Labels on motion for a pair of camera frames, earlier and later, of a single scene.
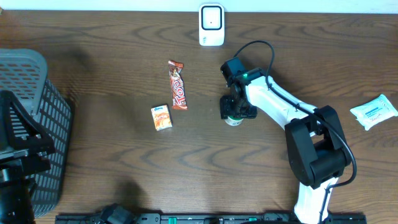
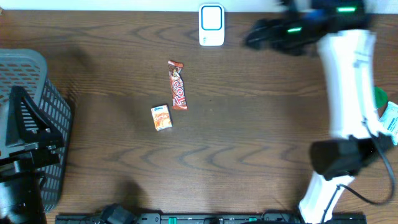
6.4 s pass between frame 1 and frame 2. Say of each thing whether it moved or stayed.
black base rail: stayed
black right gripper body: moved
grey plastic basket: stayed
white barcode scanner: stayed
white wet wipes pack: moved
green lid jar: moved
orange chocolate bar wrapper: stayed
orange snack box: stayed
